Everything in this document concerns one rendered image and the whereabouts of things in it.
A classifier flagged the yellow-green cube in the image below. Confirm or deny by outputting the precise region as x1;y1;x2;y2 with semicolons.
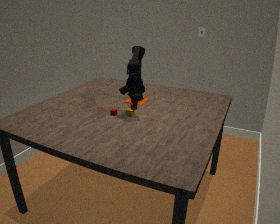
126;108;135;117

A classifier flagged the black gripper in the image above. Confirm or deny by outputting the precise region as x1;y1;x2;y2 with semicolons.
128;82;143;107

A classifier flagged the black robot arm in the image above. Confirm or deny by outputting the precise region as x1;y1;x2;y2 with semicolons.
119;46;145;95

